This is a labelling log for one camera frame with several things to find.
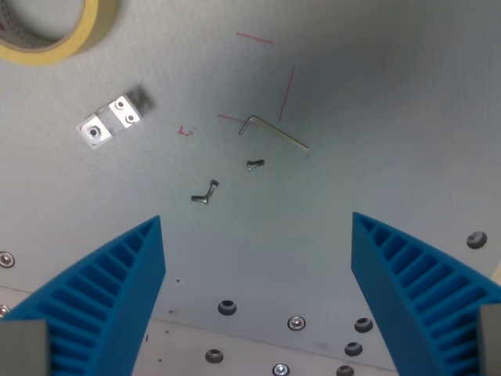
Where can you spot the aluminium angle bracket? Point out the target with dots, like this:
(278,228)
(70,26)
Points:
(111,119)

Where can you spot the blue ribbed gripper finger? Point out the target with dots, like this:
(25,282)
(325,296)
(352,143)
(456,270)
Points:
(105,290)
(415,290)

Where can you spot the yellow masking tape roll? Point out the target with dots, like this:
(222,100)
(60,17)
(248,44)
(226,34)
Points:
(47,47)

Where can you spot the silver table screw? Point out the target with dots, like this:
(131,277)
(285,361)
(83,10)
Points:
(6,259)
(281,369)
(3,310)
(296,323)

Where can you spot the metal hex key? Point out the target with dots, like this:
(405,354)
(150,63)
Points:
(274,129)

